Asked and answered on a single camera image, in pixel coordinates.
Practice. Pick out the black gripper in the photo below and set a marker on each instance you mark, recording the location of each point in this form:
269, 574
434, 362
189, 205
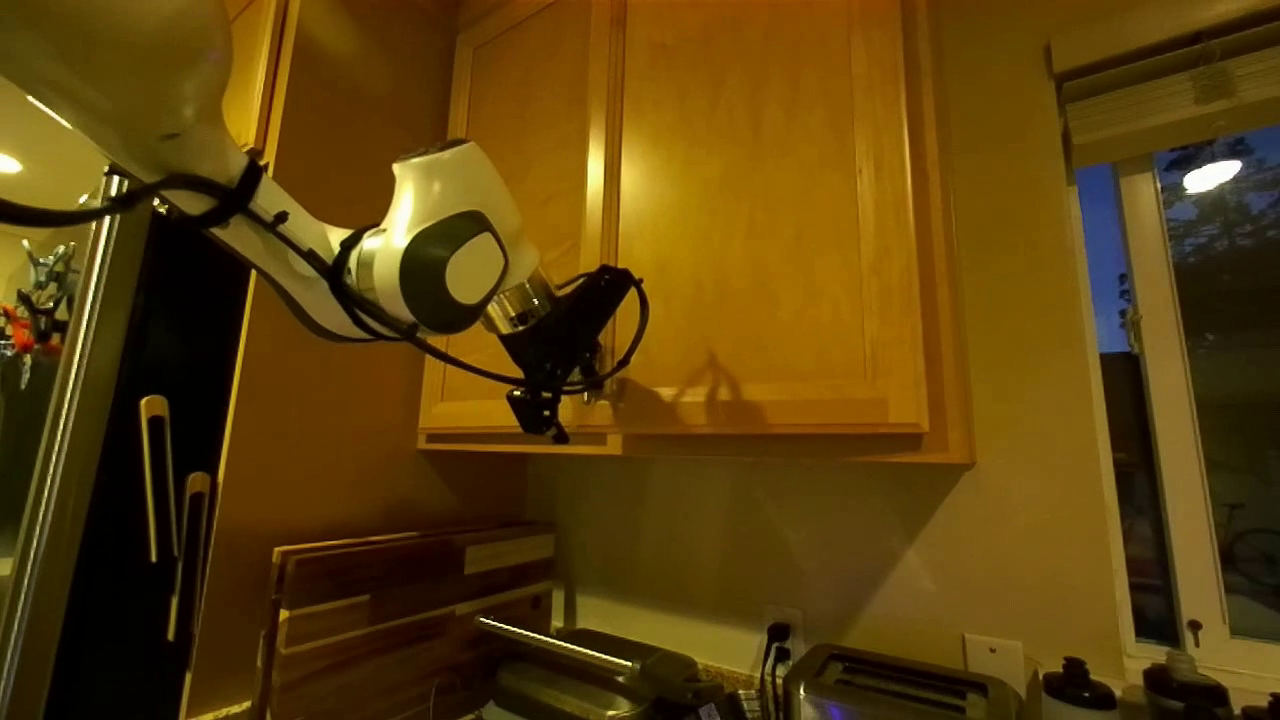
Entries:
566, 326

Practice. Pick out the wooden cabinet door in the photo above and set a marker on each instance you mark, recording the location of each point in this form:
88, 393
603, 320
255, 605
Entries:
512, 121
775, 203

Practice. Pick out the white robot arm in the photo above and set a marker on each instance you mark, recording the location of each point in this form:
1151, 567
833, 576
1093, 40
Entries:
440, 254

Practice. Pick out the silver toaster oven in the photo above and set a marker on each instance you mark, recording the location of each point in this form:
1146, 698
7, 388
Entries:
586, 675

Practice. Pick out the silver toaster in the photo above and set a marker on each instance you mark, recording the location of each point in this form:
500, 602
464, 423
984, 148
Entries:
900, 685

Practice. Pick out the light wooden cutting board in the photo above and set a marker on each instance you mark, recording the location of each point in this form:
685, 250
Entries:
508, 554

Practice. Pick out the wooden side panel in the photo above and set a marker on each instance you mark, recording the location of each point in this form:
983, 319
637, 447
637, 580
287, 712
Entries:
332, 441

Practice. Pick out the dark wooden cutting board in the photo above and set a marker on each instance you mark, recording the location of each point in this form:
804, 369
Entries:
362, 626

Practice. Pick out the black power plug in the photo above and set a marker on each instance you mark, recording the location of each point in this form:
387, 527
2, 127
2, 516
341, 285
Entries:
778, 664

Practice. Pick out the stainless steel refrigerator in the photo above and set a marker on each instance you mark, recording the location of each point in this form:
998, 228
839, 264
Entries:
121, 534

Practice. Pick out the kitchen window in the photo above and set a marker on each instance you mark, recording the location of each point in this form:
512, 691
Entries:
1202, 400

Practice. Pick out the wooden wall cabinet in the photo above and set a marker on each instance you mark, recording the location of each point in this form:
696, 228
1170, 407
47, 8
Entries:
800, 449

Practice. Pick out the white wall outlet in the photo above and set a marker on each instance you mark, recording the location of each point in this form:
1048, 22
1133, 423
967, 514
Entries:
787, 626

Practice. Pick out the white wall switch plate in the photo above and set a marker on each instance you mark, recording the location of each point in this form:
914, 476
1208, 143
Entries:
1003, 658

